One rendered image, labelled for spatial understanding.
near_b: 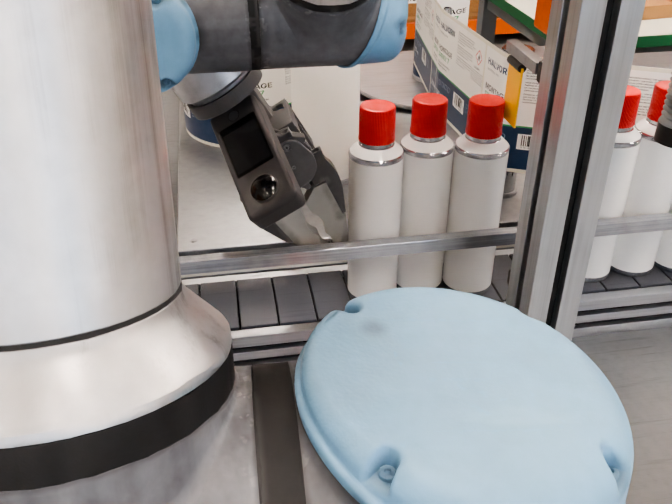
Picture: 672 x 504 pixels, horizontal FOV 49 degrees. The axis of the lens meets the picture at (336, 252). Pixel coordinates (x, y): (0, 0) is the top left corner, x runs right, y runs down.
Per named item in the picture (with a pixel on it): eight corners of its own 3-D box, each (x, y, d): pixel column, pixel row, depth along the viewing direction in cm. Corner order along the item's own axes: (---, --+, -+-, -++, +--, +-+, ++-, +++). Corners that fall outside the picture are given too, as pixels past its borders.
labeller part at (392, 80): (490, 52, 146) (491, 46, 145) (555, 109, 120) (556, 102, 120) (336, 60, 142) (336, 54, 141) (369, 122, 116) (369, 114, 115)
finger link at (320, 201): (358, 218, 78) (314, 152, 74) (369, 247, 74) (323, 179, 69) (333, 233, 79) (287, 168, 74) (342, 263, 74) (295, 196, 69)
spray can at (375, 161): (392, 275, 80) (401, 93, 69) (400, 304, 75) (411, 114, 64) (344, 278, 79) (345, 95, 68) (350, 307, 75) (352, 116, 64)
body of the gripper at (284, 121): (318, 142, 75) (252, 42, 68) (331, 180, 68) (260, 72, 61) (254, 181, 76) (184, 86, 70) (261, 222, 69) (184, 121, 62)
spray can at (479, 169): (494, 274, 80) (520, 93, 69) (486, 301, 76) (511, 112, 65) (447, 265, 81) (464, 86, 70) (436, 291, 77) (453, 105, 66)
